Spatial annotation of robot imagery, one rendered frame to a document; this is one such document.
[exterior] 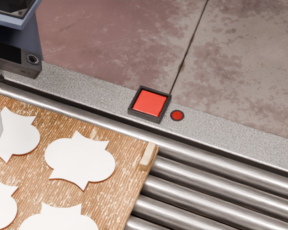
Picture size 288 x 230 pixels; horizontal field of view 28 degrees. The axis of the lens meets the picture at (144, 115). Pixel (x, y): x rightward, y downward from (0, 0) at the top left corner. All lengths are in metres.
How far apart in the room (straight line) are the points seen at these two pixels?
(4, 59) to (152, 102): 0.38
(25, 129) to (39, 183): 0.13
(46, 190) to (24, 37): 0.69
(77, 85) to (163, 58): 1.35
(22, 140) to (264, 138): 0.51
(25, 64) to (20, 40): 0.68
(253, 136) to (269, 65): 1.44
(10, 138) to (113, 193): 0.25
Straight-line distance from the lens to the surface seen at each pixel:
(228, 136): 1.24
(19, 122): 1.23
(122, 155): 1.17
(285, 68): 2.68
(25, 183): 1.16
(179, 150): 1.20
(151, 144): 1.16
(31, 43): 1.76
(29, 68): 1.04
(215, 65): 2.63
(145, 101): 1.26
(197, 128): 1.24
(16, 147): 1.20
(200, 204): 1.14
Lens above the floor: 1.91
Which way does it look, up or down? 52 degrees down
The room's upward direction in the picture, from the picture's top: 2 degrees clockwise
